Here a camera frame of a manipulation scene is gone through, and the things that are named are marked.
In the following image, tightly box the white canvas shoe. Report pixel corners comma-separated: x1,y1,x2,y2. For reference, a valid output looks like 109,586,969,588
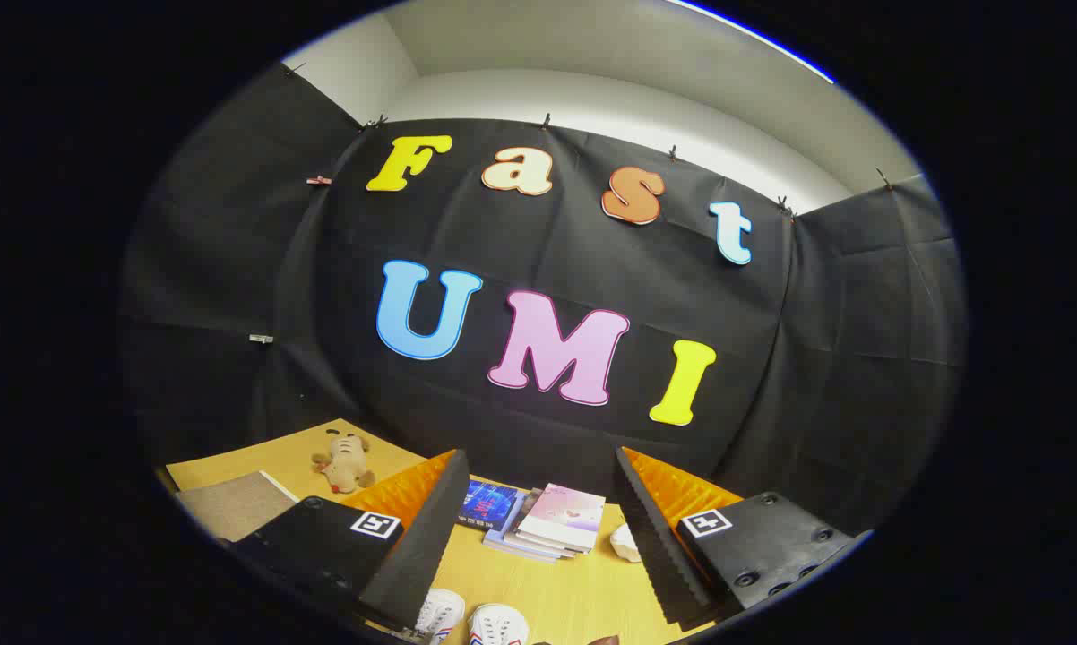
412,588,467,645
467,603,531,645

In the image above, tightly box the pink cover book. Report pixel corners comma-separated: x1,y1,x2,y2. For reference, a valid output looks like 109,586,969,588
515,483,607,553

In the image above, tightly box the tan plush dog toy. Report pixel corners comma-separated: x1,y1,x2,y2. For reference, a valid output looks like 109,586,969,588
312,429,377,495

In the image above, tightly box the white plush toy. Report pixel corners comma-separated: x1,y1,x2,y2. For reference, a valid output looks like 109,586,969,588
609,523,643,564

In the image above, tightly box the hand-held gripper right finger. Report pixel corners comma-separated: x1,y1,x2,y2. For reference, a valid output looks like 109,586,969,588
611,445,873,628

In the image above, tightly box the row of black clips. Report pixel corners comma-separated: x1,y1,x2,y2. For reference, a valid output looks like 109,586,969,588
283,61,894,220

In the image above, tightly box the beige fabric storage box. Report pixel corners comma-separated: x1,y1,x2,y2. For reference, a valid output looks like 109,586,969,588
175,471,300,544

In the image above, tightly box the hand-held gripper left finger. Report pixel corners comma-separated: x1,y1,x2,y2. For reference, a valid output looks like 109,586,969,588
230,448,473,632

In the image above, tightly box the dark blue book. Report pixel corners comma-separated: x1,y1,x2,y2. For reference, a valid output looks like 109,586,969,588
457,480,527,532

